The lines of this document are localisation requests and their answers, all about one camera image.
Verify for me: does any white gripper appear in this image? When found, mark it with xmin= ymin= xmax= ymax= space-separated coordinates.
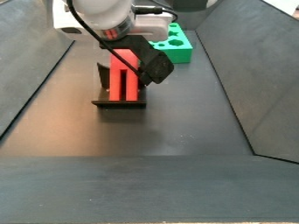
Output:
xmin=52 ymin=0 xmax=172 ymax=41

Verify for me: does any red double-square block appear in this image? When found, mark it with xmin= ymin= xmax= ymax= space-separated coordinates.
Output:
xmin=108 ymin=56 xmax=137 ymax=101

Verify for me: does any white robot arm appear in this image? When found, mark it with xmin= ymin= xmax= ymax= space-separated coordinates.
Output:
xmin=52 ymin=0 xmax=173 ymax=41

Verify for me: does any green shape-sorting board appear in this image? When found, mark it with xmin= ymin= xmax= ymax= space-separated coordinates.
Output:
xmin=149 ymin=23 xmax=192 ymax=64

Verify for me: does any black curved holder stand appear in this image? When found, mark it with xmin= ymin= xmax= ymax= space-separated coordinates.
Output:
xmin=92 ymin=63 xmax=145 ymax=108

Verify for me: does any black cable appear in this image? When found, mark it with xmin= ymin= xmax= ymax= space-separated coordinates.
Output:
xmin=65 ymin=0 xmax=180 ymax=77

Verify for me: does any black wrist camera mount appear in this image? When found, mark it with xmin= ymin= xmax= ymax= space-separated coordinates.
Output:
xmin=99 ymin=36 xmax=173 ymax=85

